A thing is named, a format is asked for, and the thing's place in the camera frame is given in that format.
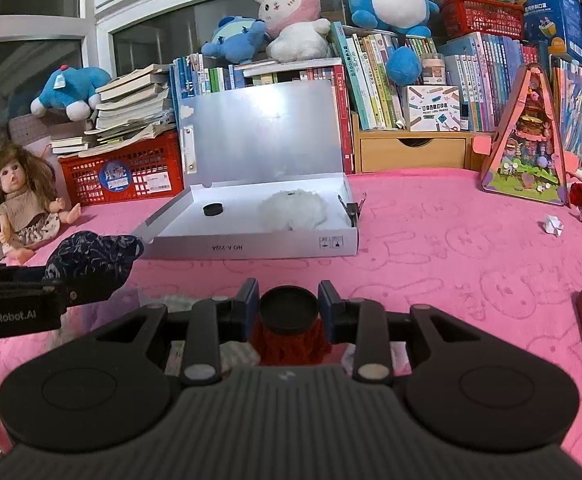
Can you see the blue and white cat plush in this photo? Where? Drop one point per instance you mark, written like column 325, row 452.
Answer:
column 71, row 85

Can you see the pink rabbit plush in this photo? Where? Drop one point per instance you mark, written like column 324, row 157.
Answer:
column 291, row 10

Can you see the whitish cloth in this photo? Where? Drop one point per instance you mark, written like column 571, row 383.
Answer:
column 398, row 357

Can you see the wooden drawer organiser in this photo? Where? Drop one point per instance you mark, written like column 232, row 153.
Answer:
column 411, row 152

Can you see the crumpled white paper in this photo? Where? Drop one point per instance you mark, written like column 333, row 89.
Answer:
column 553, row 225

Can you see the row of colourful books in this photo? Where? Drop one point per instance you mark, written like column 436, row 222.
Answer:
column 491, row 75

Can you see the pink triangular dollhouse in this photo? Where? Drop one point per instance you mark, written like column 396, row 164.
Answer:
column 526, row 160

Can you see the blue cardboard carton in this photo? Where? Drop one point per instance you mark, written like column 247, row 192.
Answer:
column 553, row 15

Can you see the white window frame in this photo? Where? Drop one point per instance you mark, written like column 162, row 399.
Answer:
column 96, row 20

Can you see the white pencil-print box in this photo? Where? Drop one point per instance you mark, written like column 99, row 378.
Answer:
column 431, row 107

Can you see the small white container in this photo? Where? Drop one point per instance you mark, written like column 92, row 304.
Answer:
column 433, row 70

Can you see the stack of worn books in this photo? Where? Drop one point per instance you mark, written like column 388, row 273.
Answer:
column 131, row 105

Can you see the black binder clip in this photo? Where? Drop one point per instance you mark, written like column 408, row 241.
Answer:
column 352, row 209

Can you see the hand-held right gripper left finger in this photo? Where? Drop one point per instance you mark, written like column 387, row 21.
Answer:
column 250, row 310

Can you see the white fluffy ball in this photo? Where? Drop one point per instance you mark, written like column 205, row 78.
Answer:
column 293, row 210

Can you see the red plastic basket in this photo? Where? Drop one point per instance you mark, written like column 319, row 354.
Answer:
column 481, row 17

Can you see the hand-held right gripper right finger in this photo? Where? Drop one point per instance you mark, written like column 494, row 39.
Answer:
column 327, row 310

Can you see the white perforated board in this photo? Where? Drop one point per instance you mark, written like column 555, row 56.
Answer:
column 31, row 130

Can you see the red plastic crate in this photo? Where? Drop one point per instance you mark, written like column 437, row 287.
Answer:
column 146, row 175

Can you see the brown-haired doll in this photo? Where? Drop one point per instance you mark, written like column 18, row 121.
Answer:
column 18, row 210

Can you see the red knitted item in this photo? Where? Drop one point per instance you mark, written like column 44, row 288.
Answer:
column 291, row 350

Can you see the black round lid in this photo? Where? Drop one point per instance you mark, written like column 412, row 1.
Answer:
column 213, row 209
column 288, row 310

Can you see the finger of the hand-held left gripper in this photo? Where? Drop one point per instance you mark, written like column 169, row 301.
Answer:
column 87, row 294

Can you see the pink printed blanket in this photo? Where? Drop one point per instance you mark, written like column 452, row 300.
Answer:
column 446, row 270

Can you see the small blue plush toy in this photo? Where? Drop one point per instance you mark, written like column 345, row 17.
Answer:
column 231, row 40

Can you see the dark blue floral pouch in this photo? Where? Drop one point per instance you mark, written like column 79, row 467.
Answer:
column 96, row 250

